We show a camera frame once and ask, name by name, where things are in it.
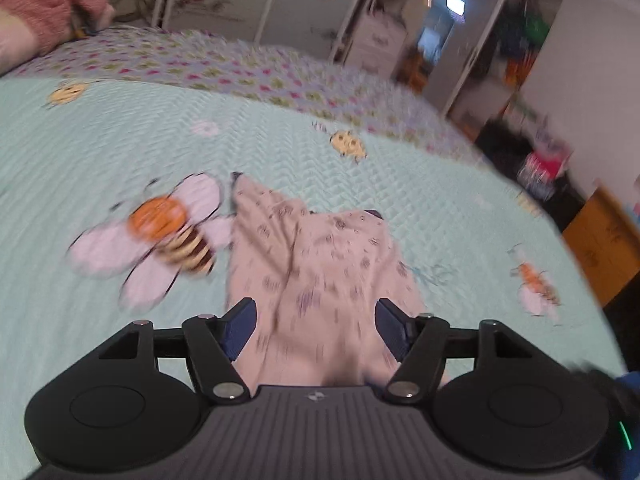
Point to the white drawer cabinet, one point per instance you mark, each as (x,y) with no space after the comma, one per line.
(375,42)

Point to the floral pillow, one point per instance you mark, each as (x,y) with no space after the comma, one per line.
(15,42)

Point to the pink printed pajama top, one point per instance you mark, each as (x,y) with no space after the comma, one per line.
(320,270)

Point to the white door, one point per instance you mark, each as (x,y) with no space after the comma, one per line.
(480,45)

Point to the pink floral garment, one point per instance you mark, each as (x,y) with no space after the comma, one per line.
(45,0)

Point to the black chair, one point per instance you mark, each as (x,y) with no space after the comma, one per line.
(500,147)

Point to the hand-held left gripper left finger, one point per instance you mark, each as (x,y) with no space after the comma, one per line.
(240,327)

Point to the green quilted bee bedspread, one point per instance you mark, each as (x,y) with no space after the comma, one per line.
(100,150)

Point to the striped colourful cloth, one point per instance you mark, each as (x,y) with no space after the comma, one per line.
(85,24)

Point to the hanging colourful bags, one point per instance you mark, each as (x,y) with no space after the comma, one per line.
(525,40)

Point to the white plastic bag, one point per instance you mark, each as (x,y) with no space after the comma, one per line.
(540,130)

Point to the clear plastic packet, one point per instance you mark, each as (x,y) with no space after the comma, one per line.
(540,175)

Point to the white sliding door wardrobe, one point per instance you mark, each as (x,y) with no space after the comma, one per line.
(240,10)

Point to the yellow wooden desk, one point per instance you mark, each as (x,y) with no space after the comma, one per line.
(605,245)

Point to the wooden chair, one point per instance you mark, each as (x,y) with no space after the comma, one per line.
(417,72)

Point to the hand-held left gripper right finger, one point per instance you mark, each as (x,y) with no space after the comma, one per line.
(392,327)

